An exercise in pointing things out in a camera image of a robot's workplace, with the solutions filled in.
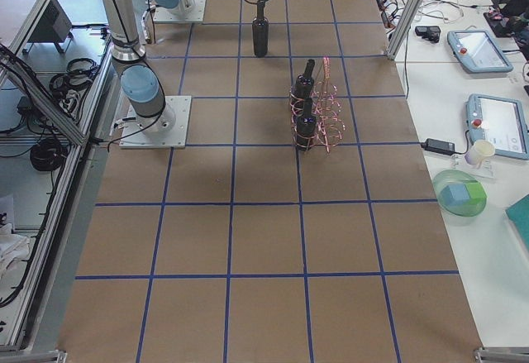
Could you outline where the dark glass wine bottle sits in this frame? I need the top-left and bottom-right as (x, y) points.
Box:
(252, 1), (269, 58)

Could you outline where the dark bottle in rack rear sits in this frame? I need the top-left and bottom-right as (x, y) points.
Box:
(290, 59), (315, 114)

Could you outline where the dark bottle in rack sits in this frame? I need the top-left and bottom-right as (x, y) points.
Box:
(290, 59), (315, 114)
(291, 97), (317, 150)

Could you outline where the dark bottle in rack front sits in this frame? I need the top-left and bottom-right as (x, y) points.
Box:
(291, 97), (317, 150)

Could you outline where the blue teach pendant far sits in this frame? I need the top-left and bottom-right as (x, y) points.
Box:
(447, 30), (513, 74)

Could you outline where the blue teach pendant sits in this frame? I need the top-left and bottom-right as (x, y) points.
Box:
(466, 93), (528, 160)
(447, 30), (513, 74)

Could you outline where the black power adapter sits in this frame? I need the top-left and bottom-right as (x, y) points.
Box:
(421, 138), (455, 155)

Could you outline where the blue teach pendant near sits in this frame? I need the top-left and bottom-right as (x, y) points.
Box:
(466, 93), (528, 160)

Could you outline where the white paper cup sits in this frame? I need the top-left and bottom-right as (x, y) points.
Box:
(465, 140), (495, 168)

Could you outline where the green glass bowl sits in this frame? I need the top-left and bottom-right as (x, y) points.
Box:
(432, 170), (487, 217)

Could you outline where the blue foam cube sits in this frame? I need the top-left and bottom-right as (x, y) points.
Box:
(440, 184), (468, 206)

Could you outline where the green foam cube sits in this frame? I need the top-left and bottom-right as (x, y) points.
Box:
(465, 181), (487, 204)

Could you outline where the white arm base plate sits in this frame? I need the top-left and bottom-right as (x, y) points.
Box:
(154, 0), (207, 24)
(119, 96), (192, 149)

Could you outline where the copper wire wine rack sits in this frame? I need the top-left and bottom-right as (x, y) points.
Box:
(289, 57), (346, 153)

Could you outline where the aluminium frame post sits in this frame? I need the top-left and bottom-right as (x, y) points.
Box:
(386, 0), (422, 60)

